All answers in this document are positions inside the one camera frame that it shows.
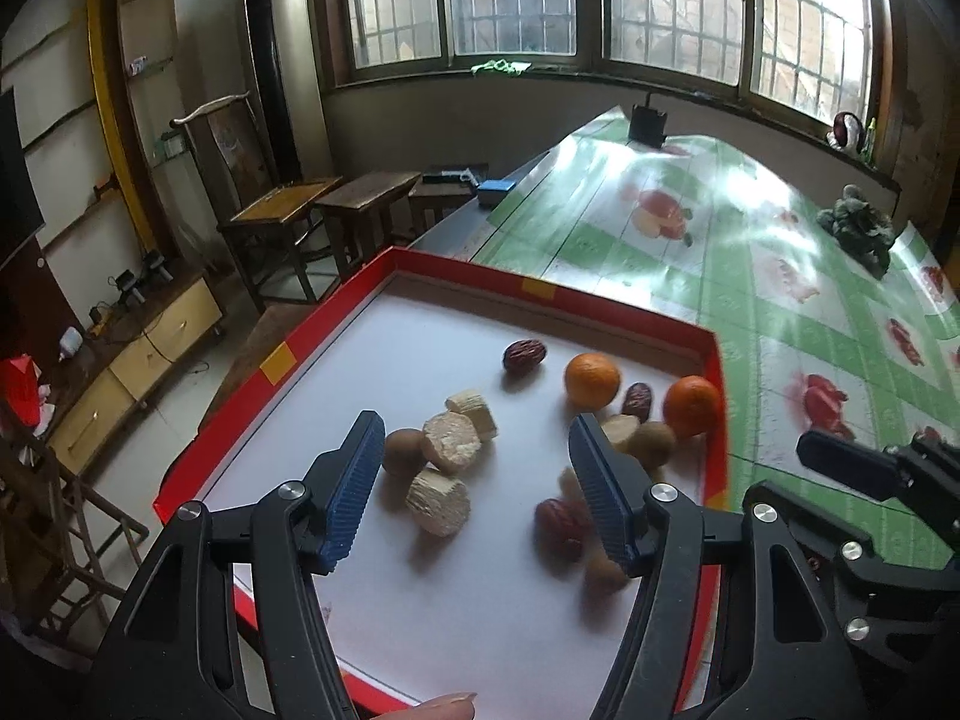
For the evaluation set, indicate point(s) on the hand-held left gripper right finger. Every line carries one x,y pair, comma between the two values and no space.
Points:
600,495

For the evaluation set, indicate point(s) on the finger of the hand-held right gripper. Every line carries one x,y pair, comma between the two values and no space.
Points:
847,459
877,570

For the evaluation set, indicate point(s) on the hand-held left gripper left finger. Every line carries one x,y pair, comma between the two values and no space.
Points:
352,495

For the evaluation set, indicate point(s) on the white steamed bun piece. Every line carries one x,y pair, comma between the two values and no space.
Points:
474,406
450,444
439,502
619,431
570,481

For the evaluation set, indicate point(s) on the red jujube date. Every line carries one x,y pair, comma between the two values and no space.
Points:
525,355
637,401
561,529

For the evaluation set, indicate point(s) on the large brown kiwi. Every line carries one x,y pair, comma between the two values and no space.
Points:
403,450

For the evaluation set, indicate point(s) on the small brown kiwi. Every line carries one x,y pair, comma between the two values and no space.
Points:
654,442
604,571

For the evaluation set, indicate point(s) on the large orange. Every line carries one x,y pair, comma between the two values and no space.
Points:
592,382

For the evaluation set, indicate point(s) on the small orange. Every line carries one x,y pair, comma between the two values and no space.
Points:
694,406

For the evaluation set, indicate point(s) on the red cardboard box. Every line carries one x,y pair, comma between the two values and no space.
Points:
450,330

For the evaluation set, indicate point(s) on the person's left hand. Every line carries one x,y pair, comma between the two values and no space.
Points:
444,706

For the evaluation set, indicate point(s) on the dark green leafy vegetable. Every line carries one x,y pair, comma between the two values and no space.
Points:
855,225

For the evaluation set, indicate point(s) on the yellow drawer cabinet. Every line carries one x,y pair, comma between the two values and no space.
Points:
135,367

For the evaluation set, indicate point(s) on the wooden folding rack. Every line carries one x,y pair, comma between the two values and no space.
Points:
60,525

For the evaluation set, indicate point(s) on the small charger device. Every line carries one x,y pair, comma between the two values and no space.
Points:
125,290
156,268

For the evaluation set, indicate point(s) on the wooden armchair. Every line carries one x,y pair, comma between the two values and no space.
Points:
277,202

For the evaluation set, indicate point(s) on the dark wooden stool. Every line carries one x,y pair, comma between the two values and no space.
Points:
442,202
367,191

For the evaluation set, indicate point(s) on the green bottle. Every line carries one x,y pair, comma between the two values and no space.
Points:
870,142

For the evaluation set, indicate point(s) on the small white bottle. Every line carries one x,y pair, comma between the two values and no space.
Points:
70,343

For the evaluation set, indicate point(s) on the blue flat box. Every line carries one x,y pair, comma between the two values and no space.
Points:
496,187

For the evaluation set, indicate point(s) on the plastic bag with red contents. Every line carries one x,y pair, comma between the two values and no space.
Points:
846,131

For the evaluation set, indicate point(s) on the black flat case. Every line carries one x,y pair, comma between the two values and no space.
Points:
450,175

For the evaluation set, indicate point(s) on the small black box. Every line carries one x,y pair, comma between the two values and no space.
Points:
646,124

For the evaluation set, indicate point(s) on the green cloth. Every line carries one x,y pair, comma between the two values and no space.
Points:
499,67

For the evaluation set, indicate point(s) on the standing air conditioner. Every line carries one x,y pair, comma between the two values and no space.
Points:
281,52

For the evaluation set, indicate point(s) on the yellow pole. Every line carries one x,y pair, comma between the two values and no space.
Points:
112,112

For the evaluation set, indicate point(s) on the barred window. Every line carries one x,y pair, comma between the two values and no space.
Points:
660,7

